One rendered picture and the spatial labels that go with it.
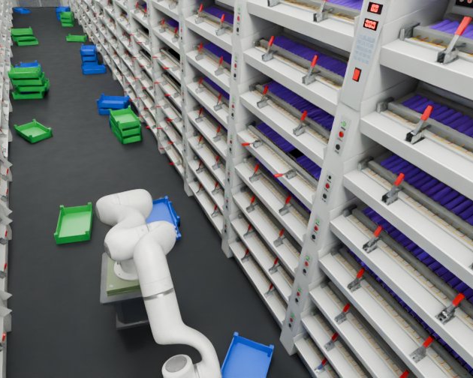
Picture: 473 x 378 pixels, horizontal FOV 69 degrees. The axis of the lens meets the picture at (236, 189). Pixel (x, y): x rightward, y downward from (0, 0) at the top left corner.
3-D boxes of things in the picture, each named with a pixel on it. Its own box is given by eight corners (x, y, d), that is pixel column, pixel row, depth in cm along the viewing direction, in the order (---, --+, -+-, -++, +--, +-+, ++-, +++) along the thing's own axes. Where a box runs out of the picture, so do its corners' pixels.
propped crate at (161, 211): (179, 240, 230) (181, 235, 223) (149, 248, 222) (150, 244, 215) (166, 200, 240) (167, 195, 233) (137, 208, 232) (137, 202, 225)
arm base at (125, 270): (109, 281, 161) (103, 253, 150) (118, 253, 176) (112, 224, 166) (152, 280, 162) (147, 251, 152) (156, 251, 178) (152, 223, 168)
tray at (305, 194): (313, 213, 128) (311, 195, 122) (238, 140, 171) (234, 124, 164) (356, 189, 132) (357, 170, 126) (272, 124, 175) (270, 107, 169)
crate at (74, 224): (90, 239, 225) (88, 230, 220) (56, 244, 220) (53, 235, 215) (93, 211, 248) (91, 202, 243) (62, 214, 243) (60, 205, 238)
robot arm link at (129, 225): (135, 211, 158) (97, 220, 152) (130, 187, 154) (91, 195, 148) (161, 258, 115) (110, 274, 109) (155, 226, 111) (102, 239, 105)
